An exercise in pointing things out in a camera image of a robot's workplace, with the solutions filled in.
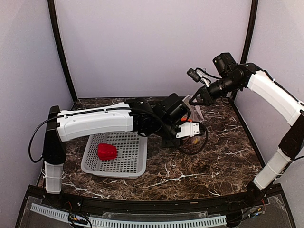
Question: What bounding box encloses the left black frame post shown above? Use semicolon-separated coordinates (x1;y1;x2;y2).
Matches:
47;0;78;103

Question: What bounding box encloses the black curved front rail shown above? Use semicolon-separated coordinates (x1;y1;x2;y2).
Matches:
40;190;264;217

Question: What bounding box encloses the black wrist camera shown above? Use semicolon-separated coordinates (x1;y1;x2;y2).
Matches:
161;93;191;124
212;52;237;77

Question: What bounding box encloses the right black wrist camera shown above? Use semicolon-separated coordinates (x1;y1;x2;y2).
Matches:
212;52;237;77

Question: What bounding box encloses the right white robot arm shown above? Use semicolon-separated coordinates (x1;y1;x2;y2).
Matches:
189;63;304;206

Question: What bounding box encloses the right black frame post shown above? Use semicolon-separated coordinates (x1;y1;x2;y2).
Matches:
240;0;258;64

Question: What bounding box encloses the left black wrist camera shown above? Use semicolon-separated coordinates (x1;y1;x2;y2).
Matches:
161;93;191;124

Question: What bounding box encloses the red bell pepper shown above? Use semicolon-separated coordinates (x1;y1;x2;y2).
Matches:
97;143;117;161

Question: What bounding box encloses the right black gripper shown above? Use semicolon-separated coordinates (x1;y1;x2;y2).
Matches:
189;74;241;105

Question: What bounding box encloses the clear zip top bag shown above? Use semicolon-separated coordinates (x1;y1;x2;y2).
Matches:
182;95;205;148

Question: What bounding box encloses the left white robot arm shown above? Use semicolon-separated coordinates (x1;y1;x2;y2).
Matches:
32;97;200;207

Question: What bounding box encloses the small orange pumpkin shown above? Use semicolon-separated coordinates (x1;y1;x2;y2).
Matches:
180;116;191;122

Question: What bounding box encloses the white perforated plastic basket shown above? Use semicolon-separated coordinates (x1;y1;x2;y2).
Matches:
81;132;148;179

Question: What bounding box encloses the white slotted cable duct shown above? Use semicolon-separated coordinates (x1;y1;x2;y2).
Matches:
29;203;227;228

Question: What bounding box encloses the black frame post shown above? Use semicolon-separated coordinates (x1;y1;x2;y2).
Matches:
47;0;78;103
240;0;258;64

